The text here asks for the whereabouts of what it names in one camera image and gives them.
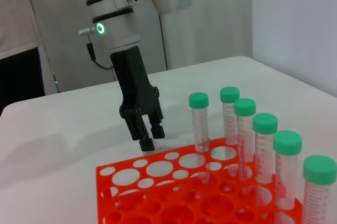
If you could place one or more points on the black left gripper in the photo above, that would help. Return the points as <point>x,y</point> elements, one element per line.
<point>131,81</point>

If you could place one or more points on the clear test tube green cap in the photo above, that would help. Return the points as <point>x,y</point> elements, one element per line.
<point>265,122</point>
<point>168,145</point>
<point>245,106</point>
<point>198,100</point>
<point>287,142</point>
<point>229,94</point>
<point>319,170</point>

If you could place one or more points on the orange test tube rack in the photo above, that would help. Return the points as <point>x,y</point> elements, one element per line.
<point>184,197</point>

